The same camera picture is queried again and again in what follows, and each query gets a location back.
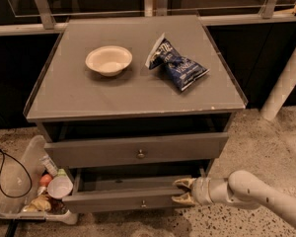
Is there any metal railing bracket right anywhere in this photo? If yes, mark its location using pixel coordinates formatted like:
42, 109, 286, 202
259, 0, 277, 19

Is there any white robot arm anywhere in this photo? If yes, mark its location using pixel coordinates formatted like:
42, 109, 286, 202
172, 170, 296, 229

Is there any red apple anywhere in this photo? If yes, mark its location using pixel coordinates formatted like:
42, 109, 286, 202
39, 174, 52, 187

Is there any metal railing bracket left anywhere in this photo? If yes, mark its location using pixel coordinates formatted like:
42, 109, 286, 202
35, 0, 55, 30

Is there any grey drawer cabinet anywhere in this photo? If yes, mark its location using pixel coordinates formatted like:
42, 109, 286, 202
23, 15, 249, 183

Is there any white tube bottle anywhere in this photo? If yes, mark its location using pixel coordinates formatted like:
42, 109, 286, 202
39, 155, 58, 177

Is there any yellow snack wrapper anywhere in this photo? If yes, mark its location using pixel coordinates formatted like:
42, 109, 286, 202
23, 195, 51, 212

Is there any blue chip bag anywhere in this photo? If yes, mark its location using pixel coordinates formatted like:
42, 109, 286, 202
145, 35, 209, 92

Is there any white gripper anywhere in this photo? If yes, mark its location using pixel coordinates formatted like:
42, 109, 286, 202
172, 178, 213, 205

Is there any grey drawer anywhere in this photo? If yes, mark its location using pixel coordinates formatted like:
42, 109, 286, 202
44, 132, 228, 168
62, 163, 205, 213

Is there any white paper bowl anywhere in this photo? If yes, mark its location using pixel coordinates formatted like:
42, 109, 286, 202
85, 45, 132, 77

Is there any small white bowl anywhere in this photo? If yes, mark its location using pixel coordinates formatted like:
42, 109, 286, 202
47, 176, 73, 199

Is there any white diagonal pole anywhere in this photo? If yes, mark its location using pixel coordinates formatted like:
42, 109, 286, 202
260, 47, 296, 120

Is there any grey top drawer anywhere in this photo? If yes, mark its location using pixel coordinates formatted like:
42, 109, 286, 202
44, 132, 228, 168

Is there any clear plastic bin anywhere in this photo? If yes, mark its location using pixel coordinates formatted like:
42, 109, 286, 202
0, 135, 78, 225

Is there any metal railing bracket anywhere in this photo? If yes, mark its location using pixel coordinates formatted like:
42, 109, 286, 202
35, 0, 55, 30
259, 0, 277, 19

